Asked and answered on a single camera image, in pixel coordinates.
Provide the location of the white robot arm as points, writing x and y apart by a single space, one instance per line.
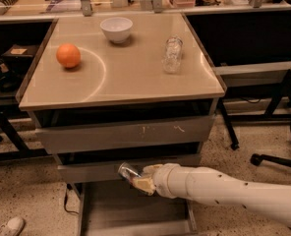
211 187

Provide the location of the white sneaker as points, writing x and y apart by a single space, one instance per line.
12 227

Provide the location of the black desk leg with caster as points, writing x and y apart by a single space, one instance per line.
229 127

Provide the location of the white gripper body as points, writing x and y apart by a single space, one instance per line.
164 178

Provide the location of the grey top drawer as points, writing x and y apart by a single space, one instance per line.
134 134

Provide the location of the grey middle drawer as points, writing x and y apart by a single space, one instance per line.
108 170

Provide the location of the grey open bottom drawer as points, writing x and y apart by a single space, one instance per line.
115 208

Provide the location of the black office chair base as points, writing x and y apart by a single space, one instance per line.
257 159

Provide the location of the white bowl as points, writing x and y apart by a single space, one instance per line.
116 29

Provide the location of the redbull can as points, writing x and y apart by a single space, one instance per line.
128 172

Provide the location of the black box with label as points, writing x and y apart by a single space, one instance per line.
19 57

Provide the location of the grey drawer cabinet with counter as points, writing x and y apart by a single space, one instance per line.
119 83

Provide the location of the orange fruit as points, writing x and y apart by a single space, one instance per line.
68 55

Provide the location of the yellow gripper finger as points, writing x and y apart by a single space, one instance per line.
150 169
144 184

